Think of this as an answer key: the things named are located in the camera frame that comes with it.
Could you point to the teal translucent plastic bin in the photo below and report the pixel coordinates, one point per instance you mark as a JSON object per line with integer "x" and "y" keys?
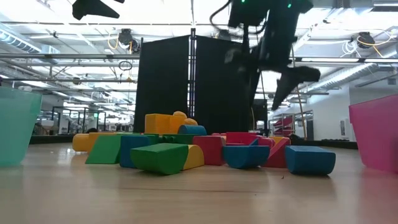
{"x": 15, "y": 130}

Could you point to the black folding partition screen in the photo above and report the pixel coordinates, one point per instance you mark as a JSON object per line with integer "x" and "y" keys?
{"x": 161, "y": 87}

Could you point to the blue half-round wooden block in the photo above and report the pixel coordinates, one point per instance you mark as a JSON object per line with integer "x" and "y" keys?
{"x": 192, "y": 130}

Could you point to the yellow plastic building block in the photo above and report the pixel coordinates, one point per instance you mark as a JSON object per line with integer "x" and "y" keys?
{"x": 81, "y": 142}
{"x": 158, "y": 123}

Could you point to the red storage rack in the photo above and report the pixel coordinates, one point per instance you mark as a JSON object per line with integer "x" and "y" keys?
{"x": 280, "y": 121}

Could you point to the silver ventilation duct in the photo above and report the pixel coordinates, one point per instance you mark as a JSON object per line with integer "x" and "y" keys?
{"x": 18, "y": 42}
{"x": 348, "y": 74}

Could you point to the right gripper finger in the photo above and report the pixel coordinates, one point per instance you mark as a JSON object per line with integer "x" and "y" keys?
{"x": 292, "y": 79}
{"x": 248, "y": 62}

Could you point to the red plastic building block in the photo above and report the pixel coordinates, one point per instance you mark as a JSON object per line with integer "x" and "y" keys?
{"x": 241, "y": 137}
{"x": 266, "y": 141}

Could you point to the yellow arch wooden block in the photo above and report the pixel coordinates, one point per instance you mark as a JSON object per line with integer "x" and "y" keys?
{"x": 195, "y": 157}

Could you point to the red translucent plastic bin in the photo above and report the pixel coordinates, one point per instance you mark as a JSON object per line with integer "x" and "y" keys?
{"x": 376, "y": 133}

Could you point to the grey overhead pipe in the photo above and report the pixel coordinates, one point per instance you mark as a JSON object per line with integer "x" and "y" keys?
{"x": 62, "y": 56}
{"x": 62, "y": 80}

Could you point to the green wooden wedge block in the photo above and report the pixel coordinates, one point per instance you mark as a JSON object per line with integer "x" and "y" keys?
{"x": 105, "y": 151}

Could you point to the long green plastic building block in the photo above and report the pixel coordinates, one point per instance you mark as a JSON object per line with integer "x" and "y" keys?
{"x": 177, "y": 138}

